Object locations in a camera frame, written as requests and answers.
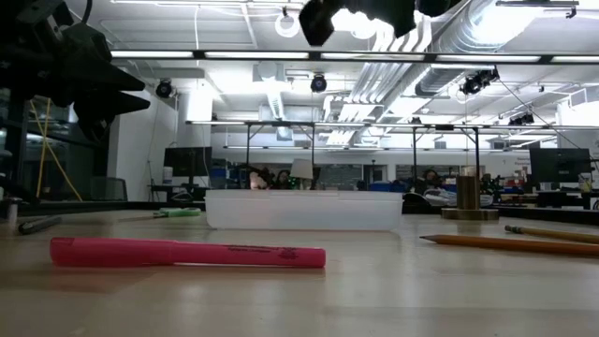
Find black background rig frame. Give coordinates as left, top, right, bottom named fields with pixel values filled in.
left=185, top=119, right=488, bottom=188

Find white hanging ring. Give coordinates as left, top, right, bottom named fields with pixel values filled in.
left=274, top=9, right=301, bottom=39

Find long linear ceiling light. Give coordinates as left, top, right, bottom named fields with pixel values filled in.
left=110, top=49, right=599, bottom=66

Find black pen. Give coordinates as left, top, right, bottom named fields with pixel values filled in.
left=17, top=214, right=64, bottom=236

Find orange wooden pencil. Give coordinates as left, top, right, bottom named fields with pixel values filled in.
left=419, top=233, right=599, bottom=257

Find silver ventilation duct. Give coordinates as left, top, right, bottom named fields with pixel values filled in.
left=414, top=0, right=520, bottom=97

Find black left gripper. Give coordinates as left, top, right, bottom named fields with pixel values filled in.
left=13, top=22, right=152, bottom=141

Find small white cylinder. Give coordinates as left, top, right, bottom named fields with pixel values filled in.
left=4, top=196, right=22, bottom=224

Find pink highlighter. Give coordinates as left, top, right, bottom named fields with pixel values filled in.
left=49, top=236, right=328, bottom=270

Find yellow extension cable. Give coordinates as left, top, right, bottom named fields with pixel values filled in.
left=28, top=96, right=84, bottom=203

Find dark computer monitor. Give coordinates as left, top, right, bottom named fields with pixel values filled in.
left=529, top=147, right=592, bottom=184
left=163, top=146, right=213, bottom=188

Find person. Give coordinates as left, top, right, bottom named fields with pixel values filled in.
left=275, top=168, right=294, bottom=191
left=422, top=168, right=444, bottom=194

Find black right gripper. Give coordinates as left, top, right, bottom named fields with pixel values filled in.
left=299, top=0, right=417, bottom=48

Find green-handled scissors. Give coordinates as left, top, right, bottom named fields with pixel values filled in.
left=116, top=207, right=203, bottom=222

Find black ceiling camera cluster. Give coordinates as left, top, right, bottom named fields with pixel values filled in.
left=460, top=66, right=501, bottom=96

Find clear box with orange lid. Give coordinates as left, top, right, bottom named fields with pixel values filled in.
left=204, top=188, right=404, bottom=231

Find white lampshade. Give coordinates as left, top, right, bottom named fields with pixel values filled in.
left=289, top=158, right=314, bottom=181

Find yellow wooden pencil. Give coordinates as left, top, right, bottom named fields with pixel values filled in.
left=504, top=225, right=599, bottom=245

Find blue storage bin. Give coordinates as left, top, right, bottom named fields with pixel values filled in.
left=368, top=181, right=414, bottom=193

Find black aluminium table frame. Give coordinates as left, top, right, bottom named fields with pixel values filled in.
left=0, top=198, right=599, bottom=227

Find grey office chair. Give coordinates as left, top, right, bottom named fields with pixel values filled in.
left=89, top=176, right=128, bottom=202

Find metal cylinder weight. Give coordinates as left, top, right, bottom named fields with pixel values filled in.
left=441, top=175, right=500, bottom=222

